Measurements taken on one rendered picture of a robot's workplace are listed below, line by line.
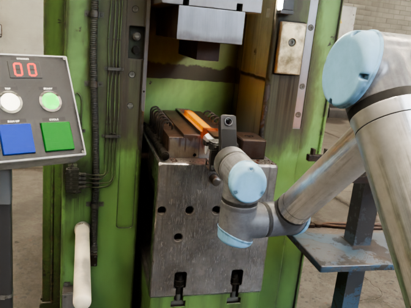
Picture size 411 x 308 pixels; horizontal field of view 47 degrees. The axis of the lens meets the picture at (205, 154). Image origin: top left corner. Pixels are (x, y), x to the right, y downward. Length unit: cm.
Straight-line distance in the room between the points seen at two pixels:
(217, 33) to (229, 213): 56
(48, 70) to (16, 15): 532
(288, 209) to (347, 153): 26
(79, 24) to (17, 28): 512
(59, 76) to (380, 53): 86
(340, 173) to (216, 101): 103
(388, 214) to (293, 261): 126
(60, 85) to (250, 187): 57
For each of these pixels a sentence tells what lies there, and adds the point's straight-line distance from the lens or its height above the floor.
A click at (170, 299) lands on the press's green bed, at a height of 46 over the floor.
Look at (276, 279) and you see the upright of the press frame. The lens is 191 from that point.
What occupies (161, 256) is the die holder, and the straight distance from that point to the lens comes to 150.
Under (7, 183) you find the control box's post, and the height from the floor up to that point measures 86.
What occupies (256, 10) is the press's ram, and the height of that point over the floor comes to 137.
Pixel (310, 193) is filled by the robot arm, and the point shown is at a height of 97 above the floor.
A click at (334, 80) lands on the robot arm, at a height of 124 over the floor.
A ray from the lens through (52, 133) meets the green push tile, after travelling 124.
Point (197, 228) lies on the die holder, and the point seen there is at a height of 70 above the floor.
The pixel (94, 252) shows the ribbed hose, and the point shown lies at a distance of 166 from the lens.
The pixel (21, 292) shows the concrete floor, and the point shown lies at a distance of 253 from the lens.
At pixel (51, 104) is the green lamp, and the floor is 108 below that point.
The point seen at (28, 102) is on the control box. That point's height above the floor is 109.
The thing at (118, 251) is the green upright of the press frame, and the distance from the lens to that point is 170.
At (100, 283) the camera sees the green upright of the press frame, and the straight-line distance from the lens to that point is 175.
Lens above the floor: 130
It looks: 14 degrees down
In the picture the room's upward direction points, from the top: 5 degrees clockwise
